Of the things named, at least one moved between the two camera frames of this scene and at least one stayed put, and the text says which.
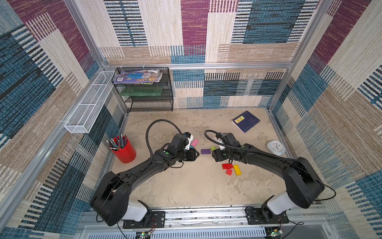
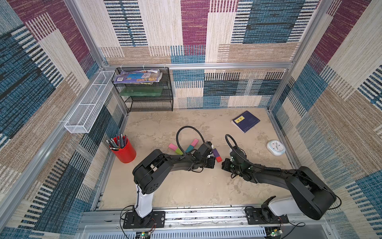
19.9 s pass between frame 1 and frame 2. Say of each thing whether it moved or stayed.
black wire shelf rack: stayed
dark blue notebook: stayed
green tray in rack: stayed
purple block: moved
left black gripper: moved
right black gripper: moved
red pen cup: stayed
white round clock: stayed
